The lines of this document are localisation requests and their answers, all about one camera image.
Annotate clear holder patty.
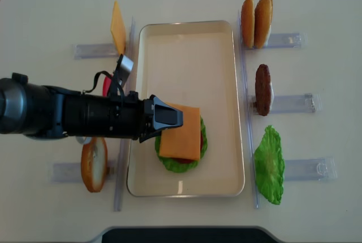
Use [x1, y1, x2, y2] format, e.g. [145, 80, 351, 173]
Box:
[248, 93, 320, 114]

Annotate clear holder lettuce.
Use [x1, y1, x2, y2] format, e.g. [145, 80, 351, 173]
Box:
[285, 157, 338, 181]

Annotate clear long rail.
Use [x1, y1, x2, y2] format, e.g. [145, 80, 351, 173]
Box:
[113, 17, 136, 212]
[238, 10, 260, 209]

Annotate clear holder bread slice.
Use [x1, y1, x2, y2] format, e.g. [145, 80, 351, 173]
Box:
[48, 160, 116, 184]

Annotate red tomato slice standing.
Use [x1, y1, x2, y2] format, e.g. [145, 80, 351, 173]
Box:
[102, 75, 113, 97]

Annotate clear long rail left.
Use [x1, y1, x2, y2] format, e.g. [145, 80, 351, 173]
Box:
[113, 17, 136, 212]

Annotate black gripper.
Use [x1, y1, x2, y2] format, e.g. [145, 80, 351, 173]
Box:
[63, 91, 183, 142]

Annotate red tomato slice on tray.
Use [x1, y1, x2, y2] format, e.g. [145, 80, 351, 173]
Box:
[172, 133, 204, 164]

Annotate bun half outer left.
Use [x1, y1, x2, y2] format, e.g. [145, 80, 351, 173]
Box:
[240, 0, 255, 49]

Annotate green lettuce leaf standing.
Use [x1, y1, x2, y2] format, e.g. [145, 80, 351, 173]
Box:
[254, 125, 285, 205]

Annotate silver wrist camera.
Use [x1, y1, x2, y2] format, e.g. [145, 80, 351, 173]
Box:
[115, 54, 133, 87]

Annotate clear long rail right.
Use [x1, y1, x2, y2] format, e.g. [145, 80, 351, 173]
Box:
[238, 10, 260, 209]

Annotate bun half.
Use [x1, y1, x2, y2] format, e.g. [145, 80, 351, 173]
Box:
[240, 0, 255, 49]
[254, 0, 273, 49]

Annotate black base at table edge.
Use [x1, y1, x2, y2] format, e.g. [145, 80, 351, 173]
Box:
[102, 228, 276, 243]

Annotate orange cheese slice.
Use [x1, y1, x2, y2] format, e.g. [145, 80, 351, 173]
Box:
[159, 102, 201, 160]
[110, 1, 126, 55]

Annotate brown meat patty standing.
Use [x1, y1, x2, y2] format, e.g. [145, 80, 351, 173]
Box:
[255, 64, 272, 116]

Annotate bun half right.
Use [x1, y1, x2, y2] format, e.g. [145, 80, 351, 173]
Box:
[254, 0, 273, 49]

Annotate bread slice standing left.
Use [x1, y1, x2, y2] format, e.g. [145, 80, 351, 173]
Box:
[81, 137, 107, 193]

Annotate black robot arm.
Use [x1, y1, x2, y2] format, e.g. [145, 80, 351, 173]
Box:
[1, 71, 183, 142]

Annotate clear holder cheese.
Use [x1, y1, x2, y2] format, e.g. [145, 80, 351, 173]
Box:
[74, 44, 119, 59]

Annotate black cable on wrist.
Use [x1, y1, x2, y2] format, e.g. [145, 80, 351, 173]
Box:
[83, 70, 125, 99]

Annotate cream rectangular metal tray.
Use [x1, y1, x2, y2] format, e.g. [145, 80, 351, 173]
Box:
[127, 21, 245, 197]

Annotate green lettuce leaf on tray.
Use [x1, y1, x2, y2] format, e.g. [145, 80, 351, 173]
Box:
[154, 117, 208, 173]

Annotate clear holder buns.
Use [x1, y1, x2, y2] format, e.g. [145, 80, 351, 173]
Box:
[264, 32, 307, 49]

